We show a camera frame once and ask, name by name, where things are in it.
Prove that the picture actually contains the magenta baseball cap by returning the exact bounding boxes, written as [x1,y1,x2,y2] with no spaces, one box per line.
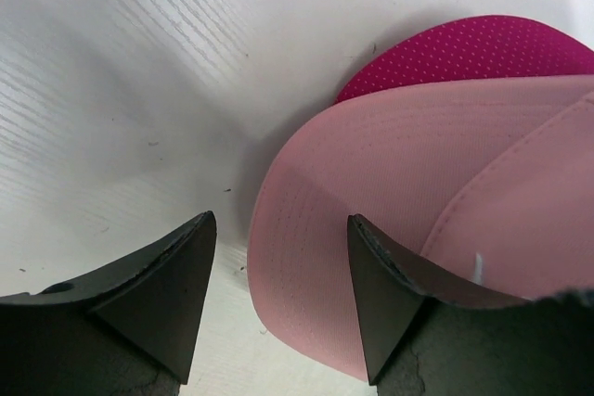
[335,15,593,103]

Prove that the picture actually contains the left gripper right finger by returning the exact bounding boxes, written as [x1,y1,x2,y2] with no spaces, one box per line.
[347,214,593,395]

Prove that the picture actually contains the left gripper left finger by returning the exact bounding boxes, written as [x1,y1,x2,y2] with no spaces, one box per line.
[1,211,217,395]

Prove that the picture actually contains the pink baseball cap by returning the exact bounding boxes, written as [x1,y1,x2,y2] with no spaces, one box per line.
[248,75,593,379]

